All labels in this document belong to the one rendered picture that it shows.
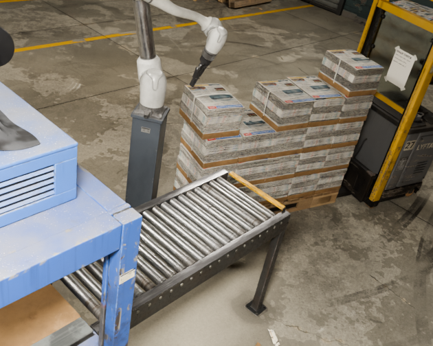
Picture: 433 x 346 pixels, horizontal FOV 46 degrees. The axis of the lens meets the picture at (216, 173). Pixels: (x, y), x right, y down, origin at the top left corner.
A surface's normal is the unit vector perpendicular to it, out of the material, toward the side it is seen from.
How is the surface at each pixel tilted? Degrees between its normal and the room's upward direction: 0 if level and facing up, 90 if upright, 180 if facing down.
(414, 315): 0
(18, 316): 0
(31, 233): 0
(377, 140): 90
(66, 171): 90
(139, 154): 90
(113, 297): 90
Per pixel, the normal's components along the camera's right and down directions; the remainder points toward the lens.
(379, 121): -0.87, 0.14
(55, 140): 0.14, -0.82
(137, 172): -0.16, 0.52
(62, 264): 0.71, 0.48
